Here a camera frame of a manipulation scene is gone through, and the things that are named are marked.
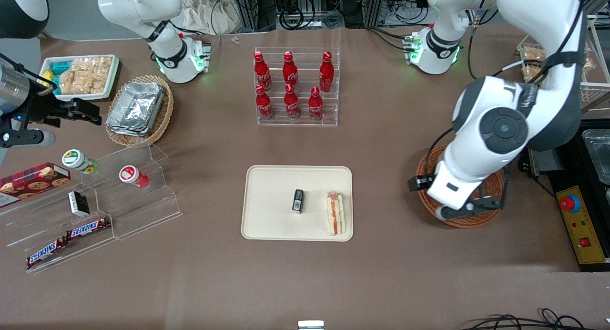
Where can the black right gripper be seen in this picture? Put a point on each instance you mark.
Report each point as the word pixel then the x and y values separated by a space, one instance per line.
pixel 42 107

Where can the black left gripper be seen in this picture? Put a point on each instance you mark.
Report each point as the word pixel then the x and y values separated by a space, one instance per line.
pixel 421 182

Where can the triangular sandwich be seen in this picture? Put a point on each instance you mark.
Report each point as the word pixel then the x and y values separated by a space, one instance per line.
pixel 335 215

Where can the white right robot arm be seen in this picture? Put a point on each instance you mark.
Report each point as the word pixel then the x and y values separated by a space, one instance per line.
pixel 162 58

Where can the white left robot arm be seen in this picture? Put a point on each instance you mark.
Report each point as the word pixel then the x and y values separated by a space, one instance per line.
pixel 491 129

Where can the white rectangular snack tray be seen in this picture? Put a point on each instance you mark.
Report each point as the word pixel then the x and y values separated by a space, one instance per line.
pixel 114 72

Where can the round brown wicker basket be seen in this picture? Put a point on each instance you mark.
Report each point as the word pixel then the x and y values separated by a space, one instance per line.
pixel 472 223

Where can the oval light wicker basket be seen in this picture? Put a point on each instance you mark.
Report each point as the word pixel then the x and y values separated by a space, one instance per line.
pixel 164 115

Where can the beige plastic tray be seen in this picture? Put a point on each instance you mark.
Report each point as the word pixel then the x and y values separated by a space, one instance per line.
pixel 271 201

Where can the large rice cracker bag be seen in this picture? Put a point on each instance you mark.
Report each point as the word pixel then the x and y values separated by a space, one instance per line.
pixel 86 75

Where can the green yellow lidded bottle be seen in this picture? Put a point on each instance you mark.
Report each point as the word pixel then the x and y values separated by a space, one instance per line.
pixel 76 160

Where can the stacked aluminium foil trays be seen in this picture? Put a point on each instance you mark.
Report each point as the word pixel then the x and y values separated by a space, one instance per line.
pixel 136 108

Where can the teal snack packet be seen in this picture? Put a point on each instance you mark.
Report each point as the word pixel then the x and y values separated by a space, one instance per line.
pixel 60 67

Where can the yellow snack packet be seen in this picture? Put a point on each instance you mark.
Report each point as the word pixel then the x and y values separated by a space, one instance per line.
pixel 46 78

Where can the grey right wrist bar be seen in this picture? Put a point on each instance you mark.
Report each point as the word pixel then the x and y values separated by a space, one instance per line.
pixel 28 138

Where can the red white lidded bottle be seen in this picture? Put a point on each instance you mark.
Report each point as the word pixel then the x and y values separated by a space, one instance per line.
pixel 131 175

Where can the red plaid cookie box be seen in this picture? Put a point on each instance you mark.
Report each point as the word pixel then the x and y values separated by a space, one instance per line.
pixel 33 182

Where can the black box white label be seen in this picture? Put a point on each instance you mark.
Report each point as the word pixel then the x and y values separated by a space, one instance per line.
pixel 78 203

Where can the clear acrylic bottle rack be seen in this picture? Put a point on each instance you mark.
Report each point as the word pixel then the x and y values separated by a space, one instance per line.
pixel 329 110

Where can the clear acrylic step shelf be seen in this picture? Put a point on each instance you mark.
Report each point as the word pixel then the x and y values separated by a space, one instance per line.
pixel 28 225
pixel 147 211

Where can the snickers chocolate bar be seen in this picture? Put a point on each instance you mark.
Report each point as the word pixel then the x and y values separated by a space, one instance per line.
pixel 45 252
pixel 88 228

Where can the small black barcode box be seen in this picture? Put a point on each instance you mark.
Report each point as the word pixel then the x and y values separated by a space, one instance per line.
pixel 298 201

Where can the red cola bottle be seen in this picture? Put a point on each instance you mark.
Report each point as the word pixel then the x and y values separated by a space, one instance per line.
pixel 326 75
pixel 263 72
pixel 316 107
pixel 290 72
pixel 263 106
pixel 291 105

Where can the beige cloth bag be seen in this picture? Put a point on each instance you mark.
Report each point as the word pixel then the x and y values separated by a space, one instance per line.
pixel 209 15

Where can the black equipment stand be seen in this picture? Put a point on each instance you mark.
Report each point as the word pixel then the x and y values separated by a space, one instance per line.
pixel 572 168

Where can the clear cracker snack bag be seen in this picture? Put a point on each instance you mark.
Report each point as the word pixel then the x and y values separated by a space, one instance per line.
pixel 533 72
pixel 533 54

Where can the small silver device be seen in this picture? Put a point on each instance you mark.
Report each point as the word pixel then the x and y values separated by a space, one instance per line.
pixel 310 325

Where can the yellow emergency stop box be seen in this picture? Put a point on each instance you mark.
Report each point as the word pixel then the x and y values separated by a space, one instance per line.
pixel 584 242

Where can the clear plastic bin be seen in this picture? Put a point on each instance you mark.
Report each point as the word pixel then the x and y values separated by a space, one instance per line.
pixel 598 153

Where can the aluminium frame post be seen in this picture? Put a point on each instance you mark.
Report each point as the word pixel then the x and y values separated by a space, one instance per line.
pixel 381 5
pixel 245 8

